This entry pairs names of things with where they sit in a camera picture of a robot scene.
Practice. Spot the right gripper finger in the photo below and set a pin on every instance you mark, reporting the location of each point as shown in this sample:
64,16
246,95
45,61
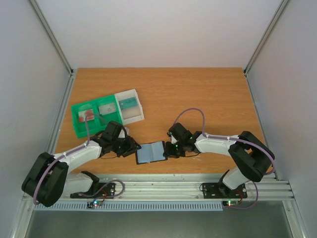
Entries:
168,146
168,155

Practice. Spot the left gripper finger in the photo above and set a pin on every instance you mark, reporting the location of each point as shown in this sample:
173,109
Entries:
132,151
134,144

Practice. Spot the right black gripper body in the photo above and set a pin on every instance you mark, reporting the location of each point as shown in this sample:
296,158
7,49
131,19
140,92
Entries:
174,148

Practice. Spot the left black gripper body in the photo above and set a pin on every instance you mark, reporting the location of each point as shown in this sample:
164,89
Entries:
121,148

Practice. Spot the black card holder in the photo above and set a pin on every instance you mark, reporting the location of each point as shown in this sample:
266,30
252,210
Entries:
151,152

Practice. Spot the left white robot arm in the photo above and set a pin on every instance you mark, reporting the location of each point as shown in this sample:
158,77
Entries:
50,176

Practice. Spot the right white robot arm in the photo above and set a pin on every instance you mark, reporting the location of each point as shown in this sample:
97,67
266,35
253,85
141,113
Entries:
251,157

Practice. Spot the grey credit card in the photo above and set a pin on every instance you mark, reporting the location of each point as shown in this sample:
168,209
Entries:
107,109

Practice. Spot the teal credit card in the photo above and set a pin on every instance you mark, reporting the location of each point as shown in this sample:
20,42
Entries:
128,103

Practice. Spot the red white card in tray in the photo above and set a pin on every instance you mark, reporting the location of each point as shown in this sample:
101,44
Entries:
86,115

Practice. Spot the green plastic tray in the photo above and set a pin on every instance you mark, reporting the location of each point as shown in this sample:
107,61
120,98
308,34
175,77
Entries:
100,122

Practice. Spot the clear plastic tray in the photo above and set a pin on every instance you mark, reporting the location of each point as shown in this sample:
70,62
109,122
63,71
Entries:
130,115

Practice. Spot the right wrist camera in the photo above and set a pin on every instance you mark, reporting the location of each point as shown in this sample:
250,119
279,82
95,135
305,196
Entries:
173,139

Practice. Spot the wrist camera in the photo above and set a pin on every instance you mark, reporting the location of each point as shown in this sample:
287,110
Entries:
173,139
124,133

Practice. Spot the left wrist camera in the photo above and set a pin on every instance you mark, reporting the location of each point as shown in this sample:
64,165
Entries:
124,133

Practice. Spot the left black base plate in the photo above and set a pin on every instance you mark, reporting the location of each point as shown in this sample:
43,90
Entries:
106,189

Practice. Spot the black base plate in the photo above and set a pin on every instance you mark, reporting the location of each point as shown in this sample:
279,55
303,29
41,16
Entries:
106,189
212,190

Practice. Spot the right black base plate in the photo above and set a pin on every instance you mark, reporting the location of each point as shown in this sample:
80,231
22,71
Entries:
212,190

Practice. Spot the grey slotted cable duct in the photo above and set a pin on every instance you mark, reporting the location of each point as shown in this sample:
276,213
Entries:
133,206

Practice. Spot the left frame post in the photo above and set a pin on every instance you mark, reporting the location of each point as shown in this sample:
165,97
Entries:
42,19

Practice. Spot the frame post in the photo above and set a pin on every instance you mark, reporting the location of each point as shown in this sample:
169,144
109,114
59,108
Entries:
42,19
266,35

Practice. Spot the aluminium rail frame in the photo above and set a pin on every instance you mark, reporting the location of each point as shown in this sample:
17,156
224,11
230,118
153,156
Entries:
187,187

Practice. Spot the right frame post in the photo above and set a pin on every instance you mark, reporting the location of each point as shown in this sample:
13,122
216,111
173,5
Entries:
266,35

